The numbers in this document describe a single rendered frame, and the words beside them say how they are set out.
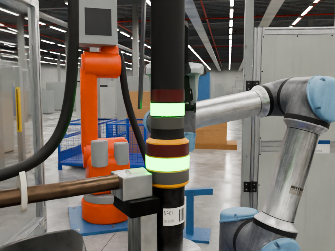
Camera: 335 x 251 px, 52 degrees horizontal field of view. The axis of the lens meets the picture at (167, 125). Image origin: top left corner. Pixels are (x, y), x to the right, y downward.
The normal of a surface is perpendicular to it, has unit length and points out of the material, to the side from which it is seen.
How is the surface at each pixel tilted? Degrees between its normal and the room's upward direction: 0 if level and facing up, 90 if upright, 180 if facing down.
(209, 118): 110
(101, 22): 90
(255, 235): 72
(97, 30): 90
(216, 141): 90
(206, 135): 90
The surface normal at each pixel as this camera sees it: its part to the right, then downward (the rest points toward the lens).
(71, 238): 0.55, -0.73
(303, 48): -0.07, 0.11
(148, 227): 0.52, 0.09
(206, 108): 0.26, -0.32
